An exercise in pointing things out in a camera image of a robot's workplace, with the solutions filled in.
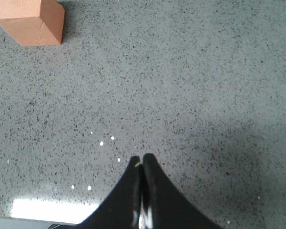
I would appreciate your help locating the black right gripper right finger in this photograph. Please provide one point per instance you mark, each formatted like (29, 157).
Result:
(164, 207)

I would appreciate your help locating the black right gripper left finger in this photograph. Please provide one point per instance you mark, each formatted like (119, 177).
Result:
(121, 208)

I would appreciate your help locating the orange foam cube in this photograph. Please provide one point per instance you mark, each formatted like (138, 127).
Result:
(33, 22)

